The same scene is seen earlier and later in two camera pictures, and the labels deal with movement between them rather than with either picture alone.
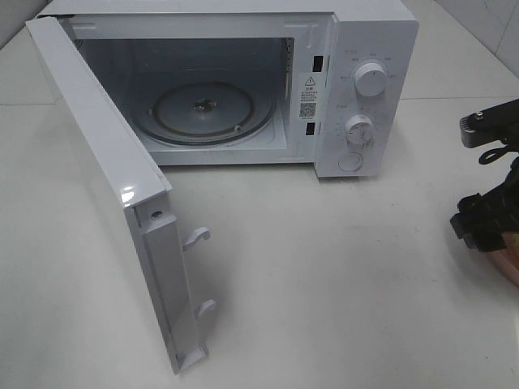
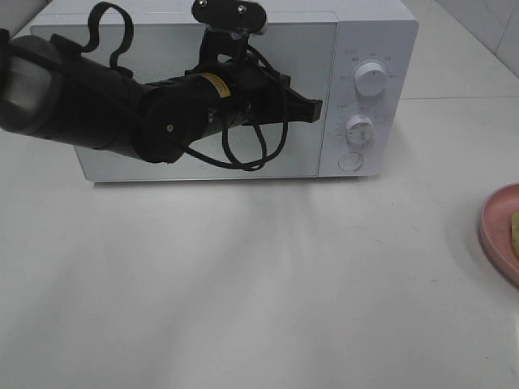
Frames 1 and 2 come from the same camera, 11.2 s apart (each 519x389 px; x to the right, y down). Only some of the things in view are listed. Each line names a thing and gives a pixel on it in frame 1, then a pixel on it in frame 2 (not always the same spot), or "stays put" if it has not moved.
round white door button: [351, 161] stays put
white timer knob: [360, 130] stays put
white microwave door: [156, 244] -> [153, 53]
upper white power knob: [370, 79] stays put
